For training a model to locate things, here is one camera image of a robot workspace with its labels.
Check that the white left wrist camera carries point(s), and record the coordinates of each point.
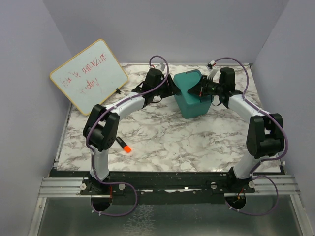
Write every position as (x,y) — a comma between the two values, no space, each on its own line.
(161,67)

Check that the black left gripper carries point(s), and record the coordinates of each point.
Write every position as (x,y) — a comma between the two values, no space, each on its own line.
(171,88)

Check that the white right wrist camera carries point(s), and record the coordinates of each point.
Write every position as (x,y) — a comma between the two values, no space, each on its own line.
(212,69)

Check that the teal medicine kit box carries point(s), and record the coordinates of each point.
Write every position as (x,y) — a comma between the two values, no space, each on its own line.
(191,106)

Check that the black orange highlighter marker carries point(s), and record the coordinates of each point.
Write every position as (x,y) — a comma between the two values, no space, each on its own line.
(124,146)

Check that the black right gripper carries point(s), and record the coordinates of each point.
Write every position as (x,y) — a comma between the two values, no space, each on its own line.
(199,89)

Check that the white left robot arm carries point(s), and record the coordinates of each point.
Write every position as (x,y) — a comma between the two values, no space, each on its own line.
(101,128)

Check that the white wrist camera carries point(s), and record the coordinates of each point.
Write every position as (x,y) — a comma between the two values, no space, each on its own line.
(161,67)
(212,69)

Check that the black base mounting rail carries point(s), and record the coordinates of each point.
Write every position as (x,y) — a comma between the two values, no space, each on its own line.
(160,188)

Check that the yellow framed whiteboard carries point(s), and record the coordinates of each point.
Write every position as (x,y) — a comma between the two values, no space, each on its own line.
(90,77)

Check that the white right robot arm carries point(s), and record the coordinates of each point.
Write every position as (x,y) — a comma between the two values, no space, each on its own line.
(265,138)

